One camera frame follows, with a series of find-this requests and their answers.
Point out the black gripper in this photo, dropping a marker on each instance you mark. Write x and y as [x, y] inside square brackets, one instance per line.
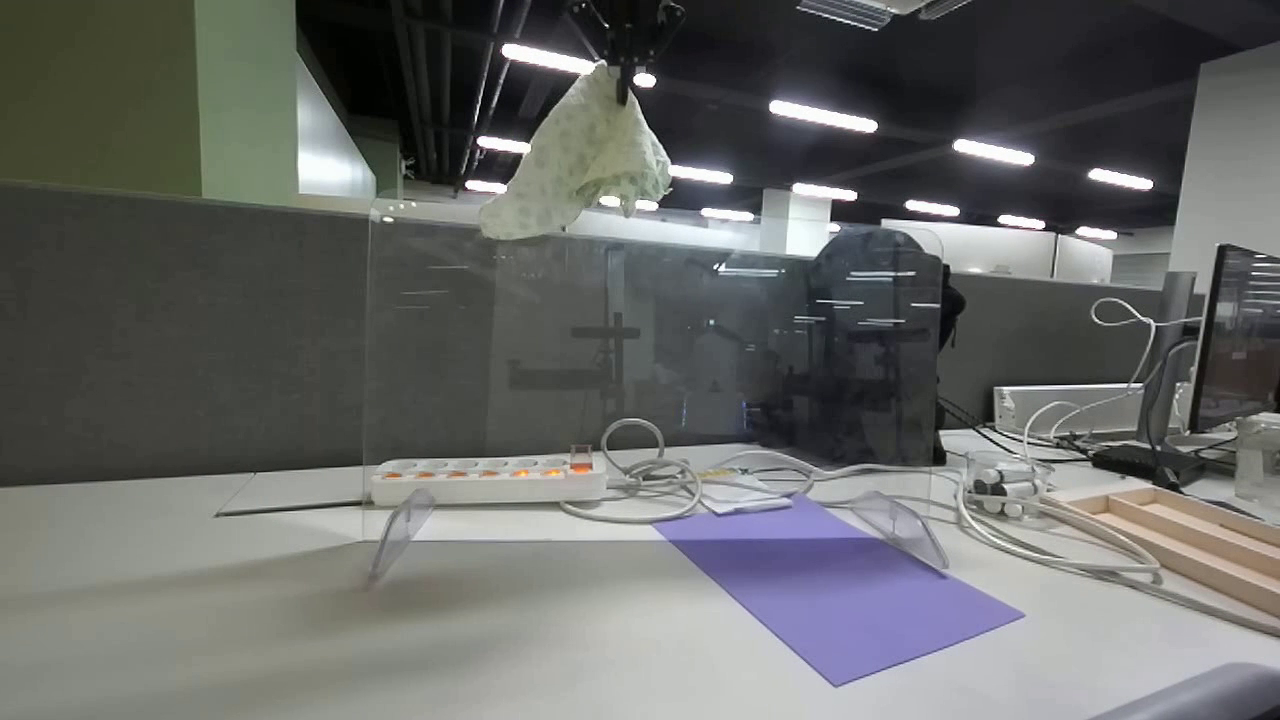
[625, 28]

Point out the white cloth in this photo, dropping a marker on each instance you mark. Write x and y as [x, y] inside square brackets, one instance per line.
[591, 145]

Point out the clear glass panel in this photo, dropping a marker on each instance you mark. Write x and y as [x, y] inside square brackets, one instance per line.
[638, 353]

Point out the black backpack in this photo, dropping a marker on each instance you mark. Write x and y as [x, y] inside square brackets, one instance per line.
[856, 360]

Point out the white power strip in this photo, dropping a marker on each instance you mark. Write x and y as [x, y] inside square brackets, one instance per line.
[489, 479]

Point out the grey partition divider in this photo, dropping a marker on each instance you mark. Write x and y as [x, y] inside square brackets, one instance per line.
[159, 336]

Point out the white power adapter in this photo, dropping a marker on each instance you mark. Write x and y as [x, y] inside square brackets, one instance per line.
[1005, 489]

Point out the purple paper sheet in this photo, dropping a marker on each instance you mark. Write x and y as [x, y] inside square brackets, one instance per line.
[845, 603]

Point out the white keyboard box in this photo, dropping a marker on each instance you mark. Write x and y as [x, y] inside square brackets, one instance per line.
[1052, 408]

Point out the computer monitor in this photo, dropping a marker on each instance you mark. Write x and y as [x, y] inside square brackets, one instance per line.
[1237, 360]

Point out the wooden frame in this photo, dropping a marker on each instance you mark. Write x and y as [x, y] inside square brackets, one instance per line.
[1200, 542]

